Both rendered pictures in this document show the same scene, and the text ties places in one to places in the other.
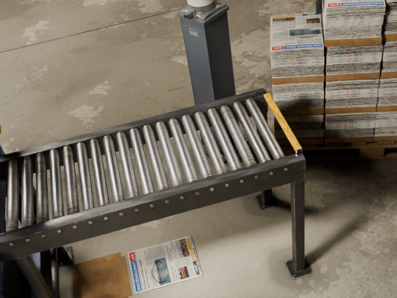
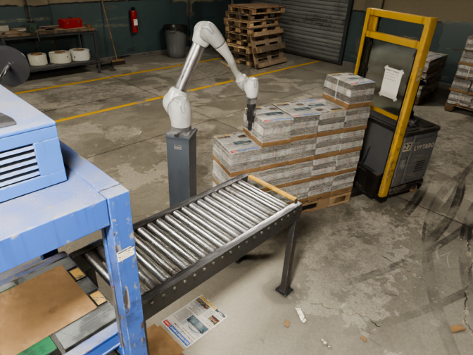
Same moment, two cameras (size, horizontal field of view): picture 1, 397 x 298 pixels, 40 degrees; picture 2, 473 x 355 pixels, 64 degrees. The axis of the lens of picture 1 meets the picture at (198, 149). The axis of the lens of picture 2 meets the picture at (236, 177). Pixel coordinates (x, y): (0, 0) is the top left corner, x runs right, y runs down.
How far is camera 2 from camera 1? 1.32 m
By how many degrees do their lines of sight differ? 34
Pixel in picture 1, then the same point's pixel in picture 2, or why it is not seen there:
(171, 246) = (192, 306)
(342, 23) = (271, 131)
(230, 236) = (229, 286)
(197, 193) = (254, 237)
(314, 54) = (255, 153)
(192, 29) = (177, 145)
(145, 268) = (182, 327)
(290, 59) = (242, 158)
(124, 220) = (213, 269)
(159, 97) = not seen: hidden behind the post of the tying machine
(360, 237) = (305, 262)
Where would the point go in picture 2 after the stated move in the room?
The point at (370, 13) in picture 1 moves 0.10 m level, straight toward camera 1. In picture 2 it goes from (286, 124) to (291, 129)
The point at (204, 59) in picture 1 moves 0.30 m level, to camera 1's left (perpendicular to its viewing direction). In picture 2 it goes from (185, 165) to (150, 176)
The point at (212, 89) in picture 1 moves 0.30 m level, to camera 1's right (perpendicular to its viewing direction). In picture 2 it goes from (188, 187) to (218, 177)
